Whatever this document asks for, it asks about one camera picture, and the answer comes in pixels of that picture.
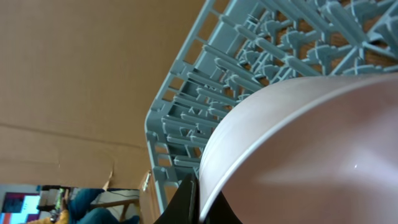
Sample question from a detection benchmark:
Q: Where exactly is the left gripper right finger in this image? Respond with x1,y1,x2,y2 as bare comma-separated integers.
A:
204,192,242,224

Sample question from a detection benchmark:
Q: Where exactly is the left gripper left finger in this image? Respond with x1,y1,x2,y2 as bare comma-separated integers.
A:
154,174,198,224

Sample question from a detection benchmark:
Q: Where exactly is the small white plate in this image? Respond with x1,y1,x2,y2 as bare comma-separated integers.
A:
199,73,397,223

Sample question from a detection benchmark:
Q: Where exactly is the person in teal clothes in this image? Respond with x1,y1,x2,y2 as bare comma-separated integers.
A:
27,188,141,224

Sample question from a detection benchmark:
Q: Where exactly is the grey dish rack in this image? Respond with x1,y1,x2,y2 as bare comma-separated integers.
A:
145,0,397,212

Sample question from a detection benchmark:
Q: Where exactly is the brown cardboard backdrop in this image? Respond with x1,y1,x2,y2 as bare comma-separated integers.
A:
0,0,208,224

